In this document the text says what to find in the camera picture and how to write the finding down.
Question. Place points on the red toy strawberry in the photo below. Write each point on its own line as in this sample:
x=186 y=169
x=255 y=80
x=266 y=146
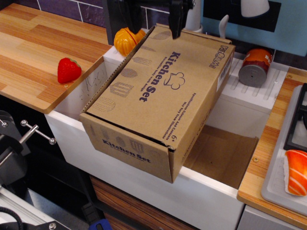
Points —
x=68 y=70

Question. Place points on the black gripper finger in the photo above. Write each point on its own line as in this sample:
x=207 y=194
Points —
x=178 y=12
x=132 y=14

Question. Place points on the grey stove tray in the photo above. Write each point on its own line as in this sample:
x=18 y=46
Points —
x=273 y=188

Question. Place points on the blue clamp handle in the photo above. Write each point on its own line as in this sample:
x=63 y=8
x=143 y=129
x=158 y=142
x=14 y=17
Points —
x=102 y=224

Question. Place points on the white faucet handle lever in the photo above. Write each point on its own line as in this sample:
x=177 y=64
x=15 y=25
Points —
x=222 y=26

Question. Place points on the orange toy pumpkin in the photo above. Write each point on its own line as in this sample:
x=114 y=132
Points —
x=125 y=40

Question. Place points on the orange toy tin can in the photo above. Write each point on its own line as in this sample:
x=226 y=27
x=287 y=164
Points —
x=255 y=66

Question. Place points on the black metal clamp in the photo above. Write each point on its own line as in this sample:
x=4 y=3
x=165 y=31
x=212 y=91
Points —
x=13 y=148

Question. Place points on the brown cardboard Kitchen Set box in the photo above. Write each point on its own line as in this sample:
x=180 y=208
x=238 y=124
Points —
x=154 y=106

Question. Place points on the white toy faucet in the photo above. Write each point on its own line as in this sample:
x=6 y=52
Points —
x=193 y=22

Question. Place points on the white toy sink basin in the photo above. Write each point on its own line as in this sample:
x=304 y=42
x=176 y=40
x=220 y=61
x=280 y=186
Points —
x=204 y=193

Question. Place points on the salmon sushi toy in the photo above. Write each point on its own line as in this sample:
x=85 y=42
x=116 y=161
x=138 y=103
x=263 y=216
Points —
x=295 y=172

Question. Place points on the black stove grate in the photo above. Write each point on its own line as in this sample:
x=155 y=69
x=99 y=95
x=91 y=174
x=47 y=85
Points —
x=297 y=133

